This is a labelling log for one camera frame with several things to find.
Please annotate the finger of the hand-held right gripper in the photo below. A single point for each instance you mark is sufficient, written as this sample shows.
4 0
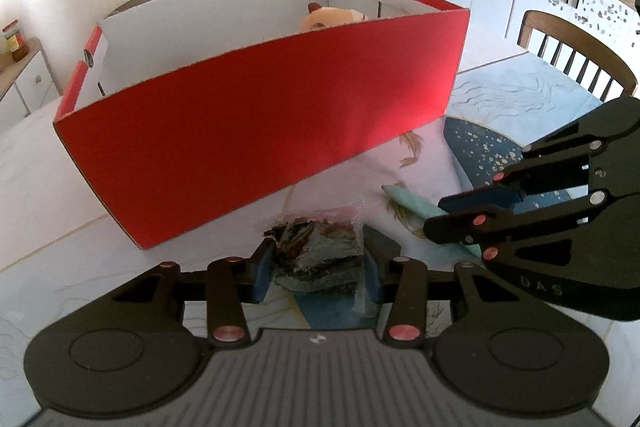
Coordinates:
450 227
480 199

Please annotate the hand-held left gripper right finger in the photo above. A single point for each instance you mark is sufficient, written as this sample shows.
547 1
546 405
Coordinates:
372 274

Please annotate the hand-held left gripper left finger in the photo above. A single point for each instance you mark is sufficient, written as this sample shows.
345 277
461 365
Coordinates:
262 272

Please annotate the clear bag of dark snack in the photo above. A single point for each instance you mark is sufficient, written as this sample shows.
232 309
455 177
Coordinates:
315 257

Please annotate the red cardboard box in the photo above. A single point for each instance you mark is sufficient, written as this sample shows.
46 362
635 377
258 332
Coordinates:
250 132

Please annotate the white and blue desktop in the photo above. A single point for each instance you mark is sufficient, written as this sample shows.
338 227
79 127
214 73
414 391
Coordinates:
50 217

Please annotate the white sideboard cabinet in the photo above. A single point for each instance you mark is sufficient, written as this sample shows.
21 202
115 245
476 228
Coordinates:
30 92

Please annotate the jar with red lid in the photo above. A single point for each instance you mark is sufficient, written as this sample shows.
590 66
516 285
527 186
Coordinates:
15 44

